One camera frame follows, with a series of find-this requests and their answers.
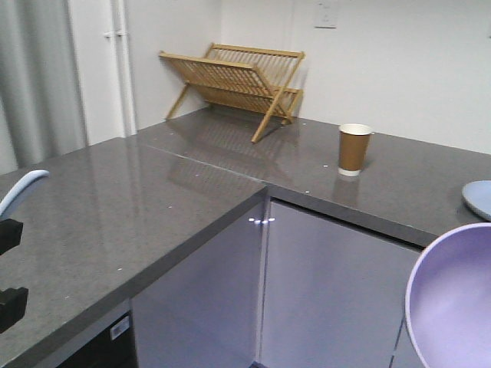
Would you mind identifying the grey corner cabinet door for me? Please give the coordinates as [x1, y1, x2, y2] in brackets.
[132, 202, 420, 367]

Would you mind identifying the grey-white curtain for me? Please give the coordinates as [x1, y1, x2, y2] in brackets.
[1, 1, 87, 173]

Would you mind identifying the purple plastic bowl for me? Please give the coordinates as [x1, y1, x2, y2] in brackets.
[405, 222, 490, 367]

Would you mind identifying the black built-in dishwasher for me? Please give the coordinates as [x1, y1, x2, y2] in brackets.
[58, 312, 138, 368]

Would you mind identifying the light blue plastic spoon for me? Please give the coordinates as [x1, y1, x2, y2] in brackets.
[1, 169, 50, 221]

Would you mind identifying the wooden folding dish rack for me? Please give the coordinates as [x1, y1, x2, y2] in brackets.
[159, 43, 305, 143]

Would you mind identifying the white wall pipe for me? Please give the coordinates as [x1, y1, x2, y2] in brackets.
[104, 1, 137, 137]

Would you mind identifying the brown paper cup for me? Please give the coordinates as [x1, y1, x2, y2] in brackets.
[338, 123, 373, 177]

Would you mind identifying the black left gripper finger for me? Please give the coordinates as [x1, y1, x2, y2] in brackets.
[1, 287, 28, 333]
[0, 218, 23, 255]

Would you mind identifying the light blue plate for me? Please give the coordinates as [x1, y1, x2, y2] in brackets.
[462, 180, 491, 222]

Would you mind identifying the white wall socket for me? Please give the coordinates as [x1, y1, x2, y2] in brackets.
[314, 0, 339, 28]

